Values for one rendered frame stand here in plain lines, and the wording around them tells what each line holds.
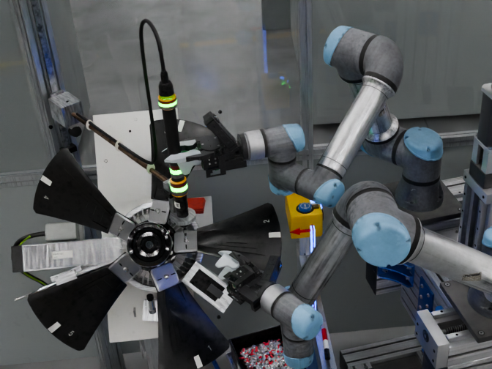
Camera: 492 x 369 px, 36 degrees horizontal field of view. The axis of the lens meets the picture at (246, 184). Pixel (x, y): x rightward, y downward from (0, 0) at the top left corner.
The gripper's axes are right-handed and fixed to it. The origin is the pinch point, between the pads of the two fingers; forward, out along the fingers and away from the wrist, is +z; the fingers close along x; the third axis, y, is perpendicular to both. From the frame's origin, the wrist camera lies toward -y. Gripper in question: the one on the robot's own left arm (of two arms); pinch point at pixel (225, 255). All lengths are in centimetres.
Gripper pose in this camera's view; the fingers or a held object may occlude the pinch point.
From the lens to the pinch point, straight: 203.6
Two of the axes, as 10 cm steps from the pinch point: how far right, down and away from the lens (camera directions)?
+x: 1.4, 7.8, 6.1
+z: -6.6, -3.9, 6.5
